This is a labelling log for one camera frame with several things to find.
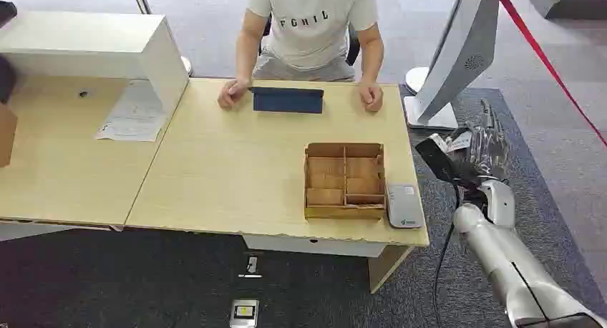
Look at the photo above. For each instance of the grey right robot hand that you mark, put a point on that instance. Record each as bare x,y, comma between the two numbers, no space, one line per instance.
488,150

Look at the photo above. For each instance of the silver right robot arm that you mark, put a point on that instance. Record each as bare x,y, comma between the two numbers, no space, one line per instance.
517,273

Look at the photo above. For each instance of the white kiosk stand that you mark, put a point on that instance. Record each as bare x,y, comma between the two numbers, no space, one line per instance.
462,55

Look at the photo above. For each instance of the grey card reader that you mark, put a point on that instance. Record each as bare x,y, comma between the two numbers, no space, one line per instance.
405,206

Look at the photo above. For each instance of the red barrier tape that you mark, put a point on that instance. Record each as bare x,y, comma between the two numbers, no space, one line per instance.
550,67

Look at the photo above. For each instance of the person's left hand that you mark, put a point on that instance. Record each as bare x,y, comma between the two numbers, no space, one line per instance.
371,96

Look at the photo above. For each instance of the person's hand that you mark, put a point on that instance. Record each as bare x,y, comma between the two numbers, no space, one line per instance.
371,96
231,94

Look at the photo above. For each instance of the wooden compartment box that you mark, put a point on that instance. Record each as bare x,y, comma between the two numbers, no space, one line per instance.
345,181

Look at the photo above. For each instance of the wooden desk leg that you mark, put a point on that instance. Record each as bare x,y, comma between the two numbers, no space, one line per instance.
386,268

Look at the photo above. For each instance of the white under-desk panel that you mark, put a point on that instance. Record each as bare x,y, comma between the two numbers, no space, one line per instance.
313,245

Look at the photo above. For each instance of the person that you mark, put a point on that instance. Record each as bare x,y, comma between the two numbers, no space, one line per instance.
310,36

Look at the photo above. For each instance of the person's right hand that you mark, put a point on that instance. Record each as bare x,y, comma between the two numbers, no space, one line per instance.
231,94

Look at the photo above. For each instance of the white floor tag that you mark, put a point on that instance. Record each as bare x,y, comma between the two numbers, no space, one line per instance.
251,266

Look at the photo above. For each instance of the small silver floor device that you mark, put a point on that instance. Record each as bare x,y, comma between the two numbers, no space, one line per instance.
244,313

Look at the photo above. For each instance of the round white floor base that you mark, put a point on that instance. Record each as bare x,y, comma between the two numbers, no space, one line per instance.
187,65

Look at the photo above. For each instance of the white paper sheet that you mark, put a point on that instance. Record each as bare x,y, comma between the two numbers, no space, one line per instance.
135,112

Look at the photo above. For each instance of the white desk shelf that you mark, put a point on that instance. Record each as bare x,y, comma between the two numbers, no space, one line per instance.
90,43

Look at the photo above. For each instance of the brown cardboard box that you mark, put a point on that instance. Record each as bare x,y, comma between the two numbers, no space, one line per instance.
6,136

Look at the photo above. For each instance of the black object on shelf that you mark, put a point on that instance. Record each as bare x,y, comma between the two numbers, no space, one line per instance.
6,12

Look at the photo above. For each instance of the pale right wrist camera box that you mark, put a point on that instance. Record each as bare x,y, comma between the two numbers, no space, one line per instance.
499,200

